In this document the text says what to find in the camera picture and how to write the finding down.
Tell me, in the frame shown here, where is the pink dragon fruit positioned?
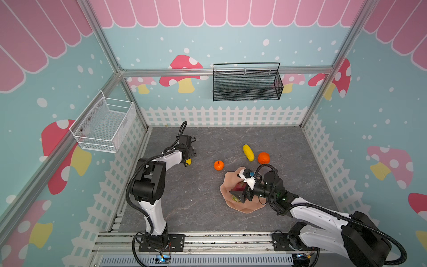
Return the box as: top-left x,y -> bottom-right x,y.
231,181 -> 247,192

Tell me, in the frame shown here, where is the pink scalloped fruit bowl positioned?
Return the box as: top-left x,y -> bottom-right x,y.
220,167 -> 266,214

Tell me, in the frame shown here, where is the small orange tangerine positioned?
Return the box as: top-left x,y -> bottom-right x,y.
214,160 -> 225,171

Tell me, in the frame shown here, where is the large orange fruit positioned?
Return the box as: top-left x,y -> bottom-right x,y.
258,152 -> 270,164

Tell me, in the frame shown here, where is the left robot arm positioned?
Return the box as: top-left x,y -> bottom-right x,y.
125,121 -> 196,251

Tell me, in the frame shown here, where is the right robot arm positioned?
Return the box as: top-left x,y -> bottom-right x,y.
220,164 -> 408,267

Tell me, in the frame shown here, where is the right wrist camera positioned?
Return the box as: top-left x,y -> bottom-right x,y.
242,169 -> 257,190

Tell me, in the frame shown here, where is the white wire wall basket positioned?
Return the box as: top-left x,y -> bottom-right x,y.
70,91 -> 136,154

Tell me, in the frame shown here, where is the black mesh wall basket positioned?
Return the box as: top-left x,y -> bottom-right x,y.
212,62 -> 284,102

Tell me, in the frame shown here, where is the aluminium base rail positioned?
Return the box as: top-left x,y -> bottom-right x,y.
88,231 -> 316,267

